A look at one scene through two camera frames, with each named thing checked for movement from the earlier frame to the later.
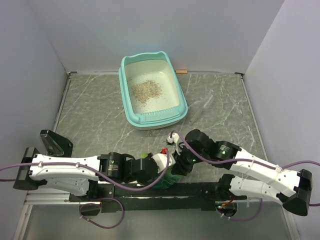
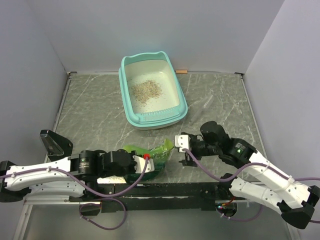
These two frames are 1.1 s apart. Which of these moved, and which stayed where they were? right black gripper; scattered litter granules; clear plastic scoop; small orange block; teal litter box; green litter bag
Moved: green litter bag; right black gripper
Stayed: scattered litter granules; clear plastic scoop; small orange block; teal litter box
